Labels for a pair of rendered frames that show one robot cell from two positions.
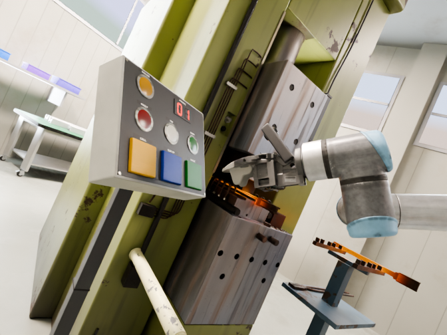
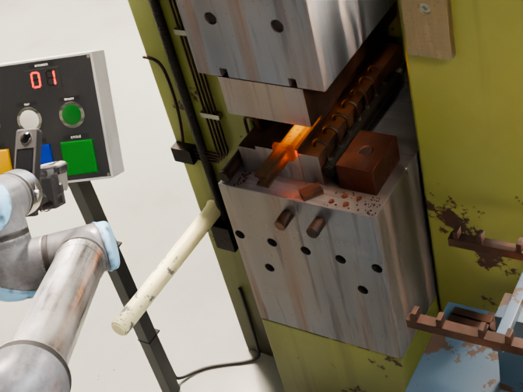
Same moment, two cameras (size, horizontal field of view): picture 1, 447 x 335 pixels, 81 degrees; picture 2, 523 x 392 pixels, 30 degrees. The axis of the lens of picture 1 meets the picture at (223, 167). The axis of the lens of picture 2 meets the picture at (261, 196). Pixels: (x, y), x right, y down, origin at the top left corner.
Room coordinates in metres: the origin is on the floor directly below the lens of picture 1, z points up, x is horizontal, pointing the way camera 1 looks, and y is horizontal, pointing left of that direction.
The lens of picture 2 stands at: (0.64, -1.72, 2.21)
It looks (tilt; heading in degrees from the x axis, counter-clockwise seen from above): 40 degrees down; 75
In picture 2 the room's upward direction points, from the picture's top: 16 degrees counter-clockwise
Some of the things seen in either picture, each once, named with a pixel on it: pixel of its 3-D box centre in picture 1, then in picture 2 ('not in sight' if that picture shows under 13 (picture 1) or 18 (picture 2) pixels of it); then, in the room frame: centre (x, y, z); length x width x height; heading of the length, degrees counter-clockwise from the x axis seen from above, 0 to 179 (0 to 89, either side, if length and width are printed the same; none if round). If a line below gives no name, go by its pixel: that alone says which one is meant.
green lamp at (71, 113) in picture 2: (193, 144); (71, 114); (0.78, 0.11, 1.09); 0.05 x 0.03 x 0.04; 125
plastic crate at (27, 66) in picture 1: (36, 71); not in sight; (3.37, 2.70, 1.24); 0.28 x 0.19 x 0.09; 150
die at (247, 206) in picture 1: (226, 193); (324, 103); (1.29, -0.07, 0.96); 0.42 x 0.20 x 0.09; 35
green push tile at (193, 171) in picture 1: (192, 175); (79, 157); (0.75, 0.07, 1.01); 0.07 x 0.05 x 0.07; 150
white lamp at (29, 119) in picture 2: (171, 133); (29, 120); (0.69, 0.16, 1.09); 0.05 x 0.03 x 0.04; 125
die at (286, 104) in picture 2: (239, 164); (311, 44); (1.29, -0.07, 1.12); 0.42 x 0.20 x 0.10; 35
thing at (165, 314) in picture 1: (152, 288); (170, 265); (0.85, 0.05, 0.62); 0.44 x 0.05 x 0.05; 35
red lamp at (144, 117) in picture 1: (144, 119); not in sight; (0.60, 0.21, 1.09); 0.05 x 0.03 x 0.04; 125
